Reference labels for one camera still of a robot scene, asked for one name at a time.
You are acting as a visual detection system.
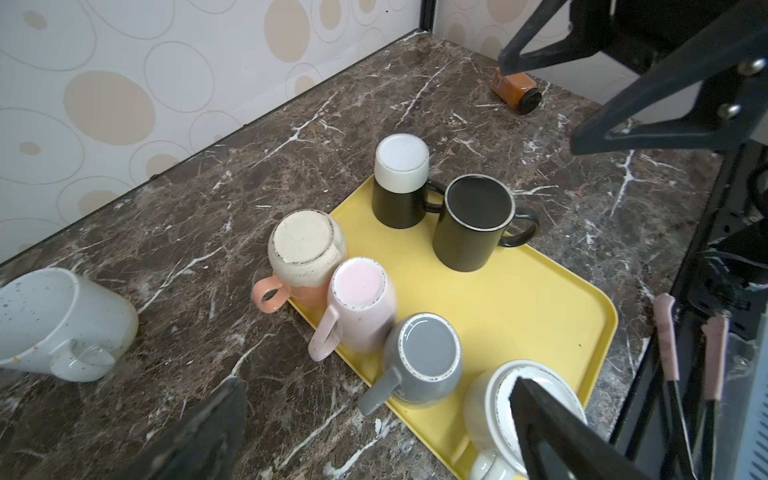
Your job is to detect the black mug white base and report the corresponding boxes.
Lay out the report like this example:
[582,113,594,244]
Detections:
[372,133,445,229]

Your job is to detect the pink handled tweezers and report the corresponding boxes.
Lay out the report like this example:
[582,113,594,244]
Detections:
[697,310,731,479]
[653,293,696,479]

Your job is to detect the grey mug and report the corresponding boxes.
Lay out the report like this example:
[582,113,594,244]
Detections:
[358,312,463,416]

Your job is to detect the pink handled tweezers upper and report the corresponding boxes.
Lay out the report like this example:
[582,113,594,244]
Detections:
[653,293,696,479]

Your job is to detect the black upright mug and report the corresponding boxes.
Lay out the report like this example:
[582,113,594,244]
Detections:
[433,174,540,272]

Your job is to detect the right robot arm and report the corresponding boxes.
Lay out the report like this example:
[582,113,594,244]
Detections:
[498,0,767,155]

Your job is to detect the cream and peach mug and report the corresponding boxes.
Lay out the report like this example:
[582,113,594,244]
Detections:
[252,209,348,313]

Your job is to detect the white mug red inside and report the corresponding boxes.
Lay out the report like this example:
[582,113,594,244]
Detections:
[463,360,587,479]

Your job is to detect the white speckled mug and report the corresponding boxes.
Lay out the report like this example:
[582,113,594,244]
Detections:
[1,267,139,382]

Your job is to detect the pink handled tweezers lower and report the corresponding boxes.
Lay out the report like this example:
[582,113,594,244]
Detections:
[697,310,731,479]

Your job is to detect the pink mug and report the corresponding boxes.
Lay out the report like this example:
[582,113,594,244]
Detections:
[308,257,397,362]

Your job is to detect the black base frame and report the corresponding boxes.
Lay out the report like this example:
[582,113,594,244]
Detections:
[610,141,767,479]

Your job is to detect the orange small bottle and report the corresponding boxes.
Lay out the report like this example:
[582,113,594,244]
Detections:
[491,68,543,114]

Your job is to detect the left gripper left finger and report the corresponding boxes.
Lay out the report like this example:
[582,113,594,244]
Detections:
[113,377,247,479]

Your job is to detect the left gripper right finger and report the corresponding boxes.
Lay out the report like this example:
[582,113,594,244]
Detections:
[509,378,647,480]

